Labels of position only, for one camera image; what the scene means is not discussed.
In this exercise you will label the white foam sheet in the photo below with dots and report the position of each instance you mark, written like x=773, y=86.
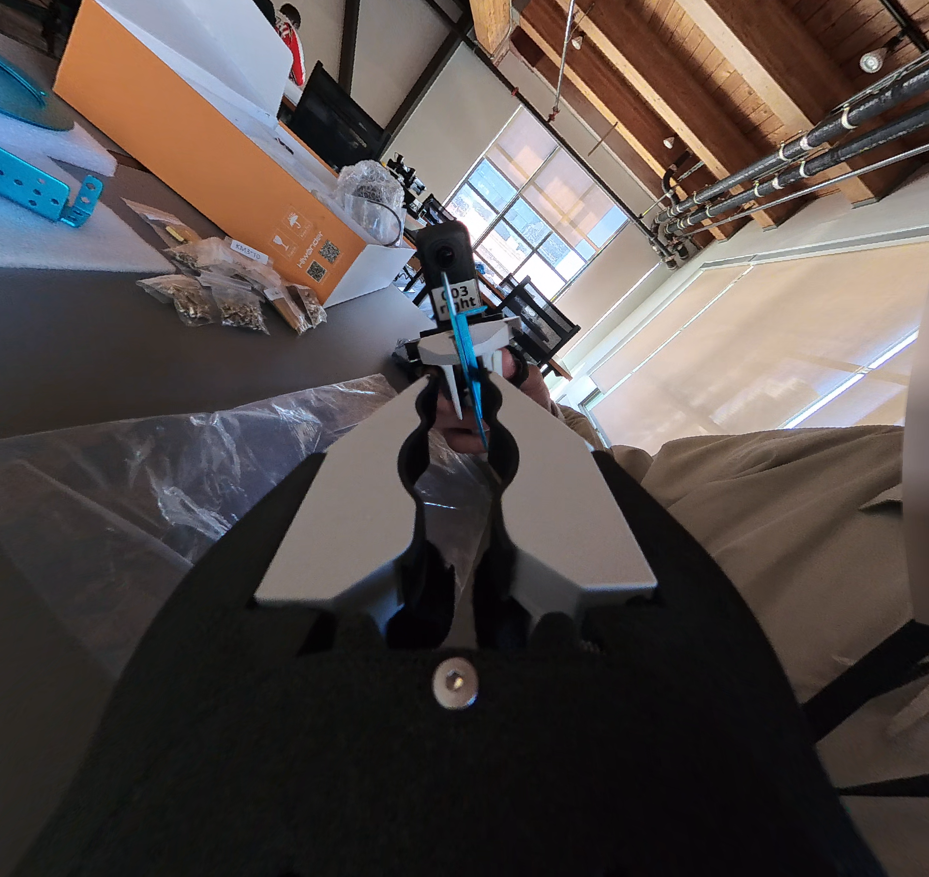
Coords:
x=72, y=238

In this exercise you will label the clear plastic bag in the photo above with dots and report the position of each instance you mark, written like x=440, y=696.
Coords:
x=181, y=471

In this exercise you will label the black ceiling pipes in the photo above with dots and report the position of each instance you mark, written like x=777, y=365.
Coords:
x=798, y=148

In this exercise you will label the person's right hand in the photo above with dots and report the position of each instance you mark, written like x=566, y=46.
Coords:
x=457, y=434

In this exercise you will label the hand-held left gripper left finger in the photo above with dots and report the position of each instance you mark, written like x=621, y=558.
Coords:
x=341, y=529

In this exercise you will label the long blue perforated bracket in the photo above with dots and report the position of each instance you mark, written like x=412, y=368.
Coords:
x=29, y=180

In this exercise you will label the person's beige jacket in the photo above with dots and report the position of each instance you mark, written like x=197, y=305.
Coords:
x=798, y=529

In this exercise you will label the gridded window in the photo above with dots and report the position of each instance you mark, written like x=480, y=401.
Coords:
x=522, y=209

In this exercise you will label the pile of screw bags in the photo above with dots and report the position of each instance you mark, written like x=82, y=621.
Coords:
x=218, y=296

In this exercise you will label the black chair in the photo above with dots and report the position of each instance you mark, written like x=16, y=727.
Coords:
x=537, y=325

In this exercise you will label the person's right forearm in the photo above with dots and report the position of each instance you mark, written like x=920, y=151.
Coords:
x=580, y=427

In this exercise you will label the orange white cardboard box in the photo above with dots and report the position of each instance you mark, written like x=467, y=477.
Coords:
x=181, y=115

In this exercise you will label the black monitor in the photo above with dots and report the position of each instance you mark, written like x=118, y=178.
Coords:
x=326, y=122

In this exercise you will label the bubble wrap bundle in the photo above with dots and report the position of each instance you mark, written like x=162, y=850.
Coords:
x=370, y=188

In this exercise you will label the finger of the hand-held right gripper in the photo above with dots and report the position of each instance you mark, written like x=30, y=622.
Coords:
x=439, y=351
x=490, y=340

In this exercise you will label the grey desk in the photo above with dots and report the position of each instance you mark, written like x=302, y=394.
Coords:
x=109, y=354

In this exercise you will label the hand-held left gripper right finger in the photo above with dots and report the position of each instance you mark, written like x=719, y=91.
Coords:
x=573, y=529

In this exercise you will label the blue round metal plate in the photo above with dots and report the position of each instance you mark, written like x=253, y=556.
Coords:
x=464, y=362

